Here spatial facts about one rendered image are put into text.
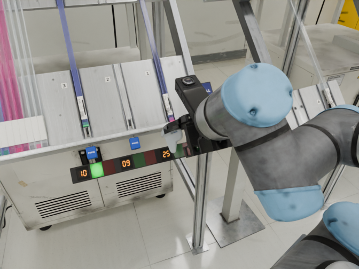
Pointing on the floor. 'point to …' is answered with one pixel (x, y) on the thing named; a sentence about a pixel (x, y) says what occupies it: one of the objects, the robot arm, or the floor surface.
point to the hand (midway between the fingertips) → (182, 128)
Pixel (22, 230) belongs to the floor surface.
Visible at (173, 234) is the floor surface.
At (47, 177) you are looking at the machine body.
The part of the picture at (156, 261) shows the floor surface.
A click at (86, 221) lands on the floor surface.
